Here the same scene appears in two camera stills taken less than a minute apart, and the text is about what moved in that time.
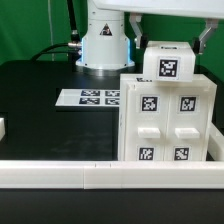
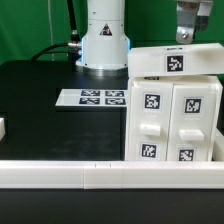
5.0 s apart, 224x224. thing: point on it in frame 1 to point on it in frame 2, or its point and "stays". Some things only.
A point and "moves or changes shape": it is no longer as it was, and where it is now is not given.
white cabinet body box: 165,120 to 205,80
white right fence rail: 215,143 stays
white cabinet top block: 169,62 moves or changes shape
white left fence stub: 2,128 stays
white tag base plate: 89,97 stays
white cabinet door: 188,123 moves or changes shape
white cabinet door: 146,123 stays
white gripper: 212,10 to 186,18
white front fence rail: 111,174 stays
